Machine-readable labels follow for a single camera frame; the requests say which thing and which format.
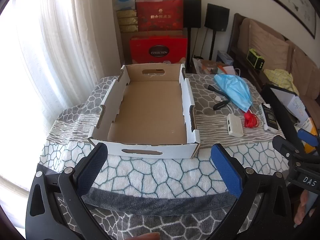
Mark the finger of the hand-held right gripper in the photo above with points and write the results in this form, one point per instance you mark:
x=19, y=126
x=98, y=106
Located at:
x=307, y=136
x=281, y=142

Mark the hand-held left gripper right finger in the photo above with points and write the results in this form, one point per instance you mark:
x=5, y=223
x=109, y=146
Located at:
x=226, y=170

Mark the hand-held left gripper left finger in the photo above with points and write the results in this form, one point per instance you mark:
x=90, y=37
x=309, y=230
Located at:
x=92, y=170

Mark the black and white packet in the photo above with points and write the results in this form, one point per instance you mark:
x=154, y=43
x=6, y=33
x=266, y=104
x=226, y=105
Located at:
x=270, y=118

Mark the blue face mask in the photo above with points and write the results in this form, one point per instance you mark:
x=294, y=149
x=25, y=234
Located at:
x=235, y=90

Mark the white cardboard box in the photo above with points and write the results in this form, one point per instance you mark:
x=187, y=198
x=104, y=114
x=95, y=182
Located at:
x=150, y=110

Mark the person's right hand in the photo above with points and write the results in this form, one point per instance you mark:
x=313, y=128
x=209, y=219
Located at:
x=303, y=210

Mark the person's left hand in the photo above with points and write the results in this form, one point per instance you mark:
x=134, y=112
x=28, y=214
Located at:
x=147, y=236

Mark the yellow packet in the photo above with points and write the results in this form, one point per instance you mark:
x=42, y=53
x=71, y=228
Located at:
x=310, y=127

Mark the white handwritten note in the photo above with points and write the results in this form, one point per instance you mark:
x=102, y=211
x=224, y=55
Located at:
x=298, y=107

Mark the black storage box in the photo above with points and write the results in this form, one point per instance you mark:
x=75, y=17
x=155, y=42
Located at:
x=277, y=105

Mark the yellow chequered cloth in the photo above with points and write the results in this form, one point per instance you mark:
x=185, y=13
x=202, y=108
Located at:
x=282, y=80

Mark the grey white patterned blanket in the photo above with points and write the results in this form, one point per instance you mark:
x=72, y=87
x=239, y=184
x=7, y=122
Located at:
x=160, y=177

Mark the brown sofa back cushion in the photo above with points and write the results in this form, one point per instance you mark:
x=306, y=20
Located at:
x=305, y=67

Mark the green portable device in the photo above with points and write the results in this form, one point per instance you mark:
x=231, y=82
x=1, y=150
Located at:
x=256, y=59

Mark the white paper sheet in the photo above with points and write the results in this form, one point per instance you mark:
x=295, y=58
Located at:
x=230, y=70

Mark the dark wooden sofa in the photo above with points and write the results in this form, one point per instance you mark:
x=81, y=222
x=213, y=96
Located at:
x=240, y=55

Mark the large brown cushion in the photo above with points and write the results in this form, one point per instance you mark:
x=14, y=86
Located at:
x=265, y=42

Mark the blue product box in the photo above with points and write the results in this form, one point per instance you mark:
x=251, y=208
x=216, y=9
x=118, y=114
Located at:
x=225, y=57

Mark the clear plastic bag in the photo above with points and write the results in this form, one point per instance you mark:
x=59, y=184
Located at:
x=198, y=66

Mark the black speaker stand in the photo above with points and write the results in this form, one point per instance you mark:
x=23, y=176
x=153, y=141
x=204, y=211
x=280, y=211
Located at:
x=212, y=45
x=189, y=50

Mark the white curtain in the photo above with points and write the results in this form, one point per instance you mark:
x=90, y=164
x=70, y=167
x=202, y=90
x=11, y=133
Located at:
x=62, y=42

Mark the red chocolate gift box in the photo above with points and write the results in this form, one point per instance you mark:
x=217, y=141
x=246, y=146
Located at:
x=157, y=52

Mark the black speaker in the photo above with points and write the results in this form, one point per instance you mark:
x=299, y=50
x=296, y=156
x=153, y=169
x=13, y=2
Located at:
x=191, y=12
x=217, y=17

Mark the red tea gift box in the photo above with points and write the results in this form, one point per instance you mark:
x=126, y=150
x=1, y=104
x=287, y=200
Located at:
x=160, y=17

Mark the blue tissue pack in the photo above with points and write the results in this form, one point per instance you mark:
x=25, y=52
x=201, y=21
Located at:
x=125, y=3

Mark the framed wall painting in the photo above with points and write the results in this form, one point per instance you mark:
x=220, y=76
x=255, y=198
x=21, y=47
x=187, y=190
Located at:
x=287, y=2

